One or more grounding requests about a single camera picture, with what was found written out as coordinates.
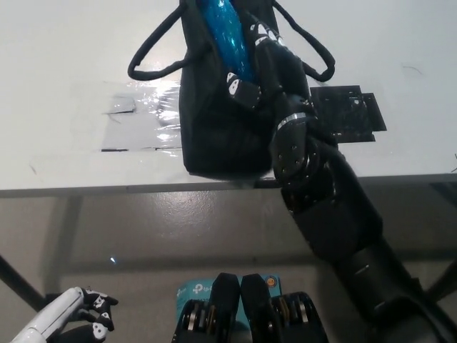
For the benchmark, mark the thin dark strand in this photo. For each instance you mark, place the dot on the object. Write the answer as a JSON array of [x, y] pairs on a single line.
[[411, 69], [455, 166]]

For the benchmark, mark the clear tape patch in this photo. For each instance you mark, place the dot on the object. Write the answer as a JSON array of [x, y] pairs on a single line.
[[128, 132]]

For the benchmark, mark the small shiny floor scrap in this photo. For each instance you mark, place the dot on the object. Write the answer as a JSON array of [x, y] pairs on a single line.
[[114, 261]]

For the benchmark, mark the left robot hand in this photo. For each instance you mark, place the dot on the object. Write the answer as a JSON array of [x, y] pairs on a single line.
[[43, 318]]

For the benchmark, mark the small black tape piece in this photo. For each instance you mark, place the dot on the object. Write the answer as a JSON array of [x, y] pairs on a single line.
[[263, 183]]

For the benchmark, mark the black insulated tote bag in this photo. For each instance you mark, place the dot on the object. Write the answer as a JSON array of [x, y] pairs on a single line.
[[214, 143]]

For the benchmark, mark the black tape table marker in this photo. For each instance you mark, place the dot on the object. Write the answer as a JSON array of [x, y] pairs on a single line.
[[353, 118]]

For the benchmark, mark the blue plate stack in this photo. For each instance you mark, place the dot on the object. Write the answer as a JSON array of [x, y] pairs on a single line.
[[228, 39]]

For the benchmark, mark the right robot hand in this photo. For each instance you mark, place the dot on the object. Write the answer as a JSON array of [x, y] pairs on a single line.
[[282, 78]]

